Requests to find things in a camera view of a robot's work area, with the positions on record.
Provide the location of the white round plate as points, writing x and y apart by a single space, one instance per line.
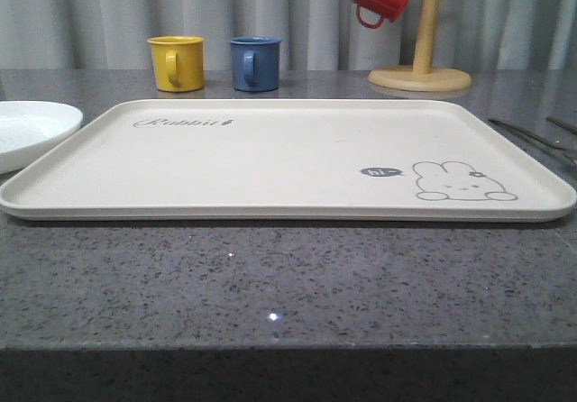
31 128

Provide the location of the cream rabbit serving tray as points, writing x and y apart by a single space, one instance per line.
288 158

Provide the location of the blue mug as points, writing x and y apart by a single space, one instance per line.
255 63

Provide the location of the yellow mug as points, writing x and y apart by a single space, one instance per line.
178 62

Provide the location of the wooden mug tree stand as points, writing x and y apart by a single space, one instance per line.
421 75

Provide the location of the grey curtain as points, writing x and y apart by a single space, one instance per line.
473 35

